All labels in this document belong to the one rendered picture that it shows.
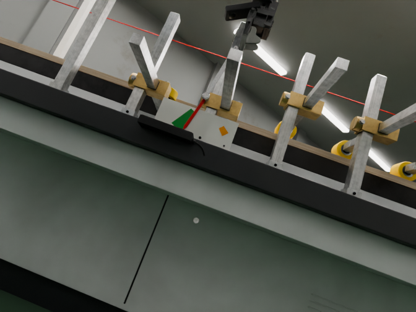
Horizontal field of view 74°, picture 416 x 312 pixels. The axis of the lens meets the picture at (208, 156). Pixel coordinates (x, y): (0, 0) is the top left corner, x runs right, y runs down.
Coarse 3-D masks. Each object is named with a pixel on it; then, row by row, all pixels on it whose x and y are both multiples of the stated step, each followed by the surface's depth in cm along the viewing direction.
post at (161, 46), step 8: (168, 16) 99; (176, 16) 99; (168, 24) 98; (176, 24) 100; (168, 32) 98; (160, 40) 97; (168, 40) 98; (160, 48) 96; (152, 56) 95; (160, 56) 96; (136, 88) 92; (136, 96) 92; (144, 96) 94; (128, 104) 91; (136, 104) 91; (136, 112) 93
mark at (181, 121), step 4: (188, 112) 90; (192, 112) 90; (180, 116) 89; (184, 116) 89; (188, 116) 89; (176, 120) 89; (180, 120) 89; (184, 120) 89; (176, 124) 89; (180, 124) 89
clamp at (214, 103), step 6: (210, 96) 91; (216, 96) 91; (204, 102) 91; (210, 102) 91; (216, 102) 91; (234, 102) 91; (204, 108) 93; (216, 108) 90; (222, 108) 90; (234, 108) 90; (240, 108) 90; (222, 114) 92; (228, 114) 90; (234, 114) 90; (234, 120) 94
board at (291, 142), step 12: (24, 48) 120; (48, 60) 119; (60, 60) 119; (84, 72) 117; (96, 72) 117; (120, 84) 116; (264, 132) 112; (288, 144) 111; (300, 144) 111; (324, 156) 110; (336, 156) 110; (372, 168) 109; (396, 180) 108; (408, 180) 108
